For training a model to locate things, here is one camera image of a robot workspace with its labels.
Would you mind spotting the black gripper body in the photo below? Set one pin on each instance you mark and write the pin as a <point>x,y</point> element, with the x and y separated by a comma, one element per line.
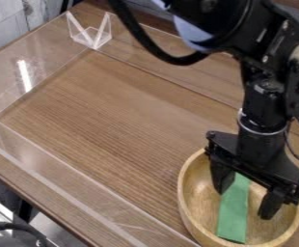
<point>257,154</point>

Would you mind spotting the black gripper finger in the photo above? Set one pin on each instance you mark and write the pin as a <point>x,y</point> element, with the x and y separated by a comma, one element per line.
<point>221,173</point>
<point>271,203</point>

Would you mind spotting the green rectangular block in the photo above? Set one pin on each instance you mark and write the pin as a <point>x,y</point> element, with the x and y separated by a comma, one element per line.
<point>231,226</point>

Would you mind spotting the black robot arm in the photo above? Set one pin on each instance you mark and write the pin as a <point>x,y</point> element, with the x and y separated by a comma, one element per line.
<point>259,34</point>

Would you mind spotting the brown wooden bowl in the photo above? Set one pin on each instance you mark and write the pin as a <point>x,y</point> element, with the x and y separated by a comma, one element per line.
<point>199,202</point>

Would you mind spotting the metal frame lower left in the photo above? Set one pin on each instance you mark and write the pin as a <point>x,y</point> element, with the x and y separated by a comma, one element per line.
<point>16,233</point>

